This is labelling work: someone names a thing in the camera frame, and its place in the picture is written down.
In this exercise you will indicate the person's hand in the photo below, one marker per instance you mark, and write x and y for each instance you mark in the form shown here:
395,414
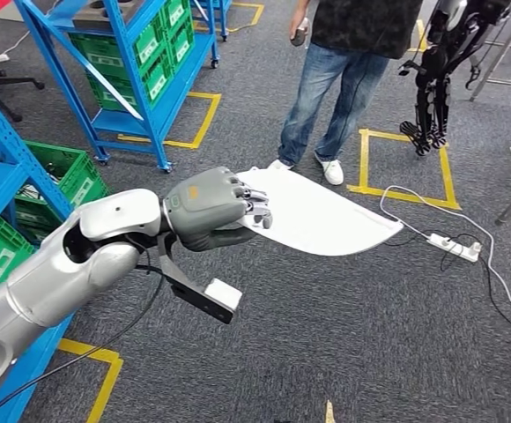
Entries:
299,16

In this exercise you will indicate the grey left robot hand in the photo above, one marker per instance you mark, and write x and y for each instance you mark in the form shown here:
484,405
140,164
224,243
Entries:
207,204

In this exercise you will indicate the grey handheld controller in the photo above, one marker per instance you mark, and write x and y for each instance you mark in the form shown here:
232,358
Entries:
300,38

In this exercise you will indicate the white curved panel part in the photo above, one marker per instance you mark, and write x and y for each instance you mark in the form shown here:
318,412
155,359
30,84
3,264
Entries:
317,216

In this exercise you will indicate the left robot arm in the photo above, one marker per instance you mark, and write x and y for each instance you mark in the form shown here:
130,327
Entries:
39,286

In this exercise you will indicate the yellow floor tape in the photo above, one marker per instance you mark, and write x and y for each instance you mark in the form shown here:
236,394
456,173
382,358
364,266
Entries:
106,379
207,119

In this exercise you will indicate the person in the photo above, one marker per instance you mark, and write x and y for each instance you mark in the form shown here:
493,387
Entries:
348,87

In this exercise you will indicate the green plastic crate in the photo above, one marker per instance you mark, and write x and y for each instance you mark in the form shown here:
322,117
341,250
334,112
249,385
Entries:
17,245
158,87
183,49
79,169
174,14
79,44

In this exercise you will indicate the black legged robot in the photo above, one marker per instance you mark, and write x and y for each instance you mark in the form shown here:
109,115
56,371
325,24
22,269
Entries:
432,99

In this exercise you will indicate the grey moulded tray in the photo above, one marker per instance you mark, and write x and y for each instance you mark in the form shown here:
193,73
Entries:
88,17

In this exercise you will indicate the silver metal stand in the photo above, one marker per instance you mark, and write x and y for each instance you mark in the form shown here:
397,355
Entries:
504,51

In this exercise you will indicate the white power strip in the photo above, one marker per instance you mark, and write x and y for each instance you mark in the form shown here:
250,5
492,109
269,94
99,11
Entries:
453,248

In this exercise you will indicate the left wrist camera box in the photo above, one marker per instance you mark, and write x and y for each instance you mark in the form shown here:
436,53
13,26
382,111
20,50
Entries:
220,298

